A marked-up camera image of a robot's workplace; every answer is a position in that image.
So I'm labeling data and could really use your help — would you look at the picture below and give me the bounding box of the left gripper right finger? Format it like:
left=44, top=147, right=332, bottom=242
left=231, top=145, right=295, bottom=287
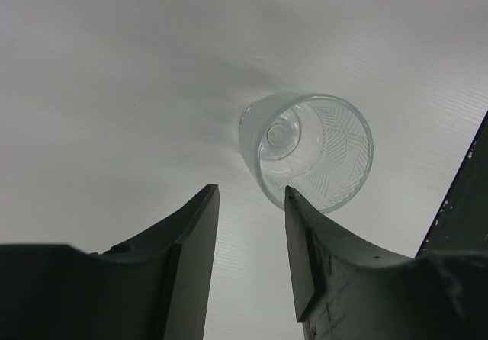
left=285, top=187, right=487, bottom=339

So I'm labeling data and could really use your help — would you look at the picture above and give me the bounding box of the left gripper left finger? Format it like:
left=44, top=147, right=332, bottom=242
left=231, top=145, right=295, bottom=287
left=1, top=184, right=220, bottom=339

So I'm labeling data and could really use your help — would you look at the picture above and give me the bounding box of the clear wine glass four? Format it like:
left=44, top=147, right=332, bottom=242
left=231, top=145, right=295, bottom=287
left=238, top=92, right=374, bottom=214

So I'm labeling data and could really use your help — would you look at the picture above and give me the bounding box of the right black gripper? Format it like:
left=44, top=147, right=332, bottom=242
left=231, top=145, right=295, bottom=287
left=417, top=117, right=488, bottom=255

